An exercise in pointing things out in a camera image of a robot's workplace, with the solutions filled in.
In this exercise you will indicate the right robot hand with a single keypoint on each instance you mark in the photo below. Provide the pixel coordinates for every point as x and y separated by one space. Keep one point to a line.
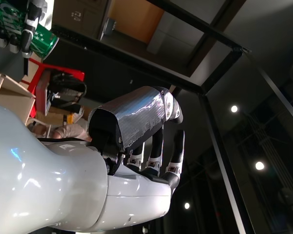
63 182

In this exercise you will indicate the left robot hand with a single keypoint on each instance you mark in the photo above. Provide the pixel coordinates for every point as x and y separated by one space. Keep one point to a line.
29 24

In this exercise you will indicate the green beverage can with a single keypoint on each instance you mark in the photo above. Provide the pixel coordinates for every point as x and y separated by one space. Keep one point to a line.
44 40

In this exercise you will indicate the yellow box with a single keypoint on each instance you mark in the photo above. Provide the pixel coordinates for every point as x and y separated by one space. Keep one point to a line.
70 119

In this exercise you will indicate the open cardboard box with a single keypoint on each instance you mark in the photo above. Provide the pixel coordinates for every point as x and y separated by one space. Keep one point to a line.
14 102

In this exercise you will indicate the person in beige shirt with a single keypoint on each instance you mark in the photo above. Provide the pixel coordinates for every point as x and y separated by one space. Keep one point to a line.
73 130

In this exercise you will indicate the red metal cart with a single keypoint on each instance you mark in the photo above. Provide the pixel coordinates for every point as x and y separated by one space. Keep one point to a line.
63 69

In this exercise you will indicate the round ceiling spotlight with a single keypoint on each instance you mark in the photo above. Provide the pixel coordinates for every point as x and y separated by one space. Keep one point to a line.
259 165
234 108
187 206

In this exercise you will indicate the grey wall box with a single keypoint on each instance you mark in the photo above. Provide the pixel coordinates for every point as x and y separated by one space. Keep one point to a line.
110 26

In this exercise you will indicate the black metal frame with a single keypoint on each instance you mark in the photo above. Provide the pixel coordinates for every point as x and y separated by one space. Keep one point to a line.
223 146

